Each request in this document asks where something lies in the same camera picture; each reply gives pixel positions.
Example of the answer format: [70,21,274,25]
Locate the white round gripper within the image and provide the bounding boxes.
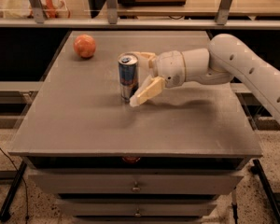
[130,50,186,107]

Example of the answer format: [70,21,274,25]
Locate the blue silver redbull can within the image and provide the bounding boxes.
[118,53,138,103]

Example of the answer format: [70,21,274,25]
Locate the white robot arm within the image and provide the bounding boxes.
[130,34,280,125]

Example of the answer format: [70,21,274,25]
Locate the red object inside cabinet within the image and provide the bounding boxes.
[122,156,141,163]

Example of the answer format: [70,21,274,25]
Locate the grey drawer cabinet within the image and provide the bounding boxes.
[11,31,261,224]

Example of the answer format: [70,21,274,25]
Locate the orange plastic bag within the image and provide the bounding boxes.
[41,0,69,19]

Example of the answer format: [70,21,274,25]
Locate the top drawer metal knob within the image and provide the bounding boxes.
[132,181,141,192]

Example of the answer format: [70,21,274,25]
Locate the drawer metal knob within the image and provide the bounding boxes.
[134,208,142,217]
[132,181,141,192]

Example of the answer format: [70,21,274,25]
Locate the lower drawer metal knob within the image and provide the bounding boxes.
[134,208,142,217]

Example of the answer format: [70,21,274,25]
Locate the middle metal shelf bracket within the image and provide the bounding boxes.
[105,0,118,24]

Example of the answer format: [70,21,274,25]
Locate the metal shelf bracket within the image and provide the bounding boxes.
[215,0,233,25]
[29,0,46,23]
[105,0,118,24]

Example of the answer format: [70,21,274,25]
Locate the right metal shelf bracket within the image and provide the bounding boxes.
[215,0,233,25]

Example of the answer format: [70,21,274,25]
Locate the black right floor rail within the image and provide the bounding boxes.
[250,159,280,224]

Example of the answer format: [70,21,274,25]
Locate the black floor rail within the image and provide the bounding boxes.
[0,161,27,223]
[250,159,280,224]

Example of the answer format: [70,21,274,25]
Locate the left metal shelf bracket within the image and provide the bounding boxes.
[29,0,46,23]

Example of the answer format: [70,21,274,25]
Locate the black floor cable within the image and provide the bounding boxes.
[0,133,30,224]

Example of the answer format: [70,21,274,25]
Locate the black left floor rail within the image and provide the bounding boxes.
[0,161,27,223]

